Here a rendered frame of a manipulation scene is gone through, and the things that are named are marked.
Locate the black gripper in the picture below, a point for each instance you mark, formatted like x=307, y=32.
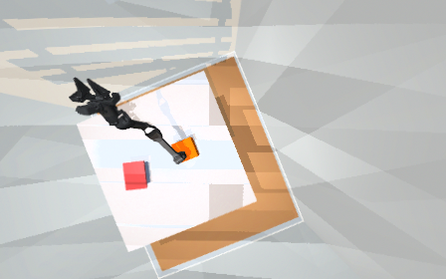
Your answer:
x=102, y=96

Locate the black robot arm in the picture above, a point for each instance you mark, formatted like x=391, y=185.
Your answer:
x=124, y=122

